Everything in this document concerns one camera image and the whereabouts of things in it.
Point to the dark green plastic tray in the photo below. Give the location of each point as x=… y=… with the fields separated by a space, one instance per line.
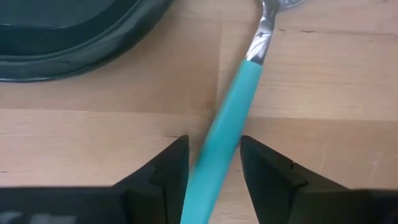
x=77 y=46

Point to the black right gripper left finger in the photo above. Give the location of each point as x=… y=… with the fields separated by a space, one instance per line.
x=164 y=186

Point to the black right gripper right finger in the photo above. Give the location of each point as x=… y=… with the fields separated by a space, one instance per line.
x=270 y=180

